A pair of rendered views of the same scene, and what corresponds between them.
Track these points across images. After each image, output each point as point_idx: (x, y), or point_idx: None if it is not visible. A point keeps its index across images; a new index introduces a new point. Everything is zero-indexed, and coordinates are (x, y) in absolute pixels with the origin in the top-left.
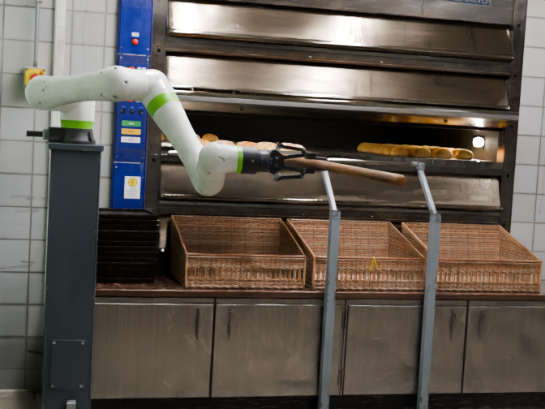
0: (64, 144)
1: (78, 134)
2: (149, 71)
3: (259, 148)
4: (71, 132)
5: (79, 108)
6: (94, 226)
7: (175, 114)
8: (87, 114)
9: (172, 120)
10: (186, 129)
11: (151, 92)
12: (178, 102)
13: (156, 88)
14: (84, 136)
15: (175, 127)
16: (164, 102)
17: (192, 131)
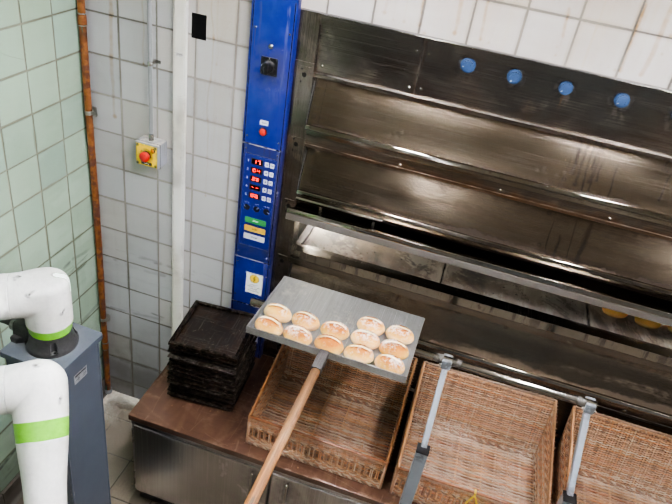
0: (15, 358)
1: (37, 345)
2: (15, 381)
3: (320, 369)
4: (31, 340)
5: (33, 319)
6: None
7: (28, 466)
8: (47, 326)
9: (22, 474)
10: (34, 497)
11: (12, 413)
12: (46, 441)
13: (18, 412)
14: (46, 349)
15: (24, 486)
16: (20, 440)
17: (46, 499)
